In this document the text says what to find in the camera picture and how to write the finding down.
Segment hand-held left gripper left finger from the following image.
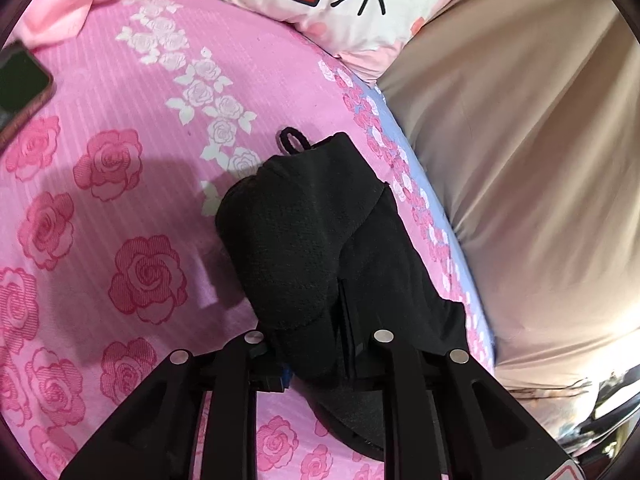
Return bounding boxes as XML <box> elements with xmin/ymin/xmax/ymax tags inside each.
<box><xmin>59</xmin><ymin>331</ymin><xmax>293</xmax><ymax>480</ymax></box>

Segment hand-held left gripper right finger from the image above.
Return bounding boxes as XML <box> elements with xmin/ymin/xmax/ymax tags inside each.
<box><xmin>349</xmin><ymin>329</ymin><xmax>587</xmax><ymax>480</ymax></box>

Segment black pants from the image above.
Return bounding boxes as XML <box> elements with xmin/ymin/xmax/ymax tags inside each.
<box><xmin>216</xmin><ymin>127</ymin><xmax>472</xmax><ymax>461</ymax></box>

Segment pink rose print bed sheet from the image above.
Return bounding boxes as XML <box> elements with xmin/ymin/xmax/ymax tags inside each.
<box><xmin>0</xmin><ymin>0</ymin><xmax>497</xmax><ymax>480</ymax></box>

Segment beige cushion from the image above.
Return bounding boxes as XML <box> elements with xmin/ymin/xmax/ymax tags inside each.
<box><xmin>377</xmin><ymin>0</ymin><xmax>640</xmax><ymax>407</ymax></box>

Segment white cartoon print pillow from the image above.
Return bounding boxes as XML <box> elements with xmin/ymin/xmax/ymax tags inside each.
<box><xmin>199</xmin><ymin>0</ymin><xmax>467</xmax><ymax>84</ymax></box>

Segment smartphone with dark screen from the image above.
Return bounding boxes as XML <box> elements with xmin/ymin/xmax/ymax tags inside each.
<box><xmin>0</xmin><ymin>41</ymin><xmax>55</xmax><ymax>154</ymax></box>

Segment light pink cloth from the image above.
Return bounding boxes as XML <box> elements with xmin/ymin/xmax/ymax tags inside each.
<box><xmin>15</xmin><ymin>0</ymin><xmax>222</xmax><ymax>49</ymax></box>

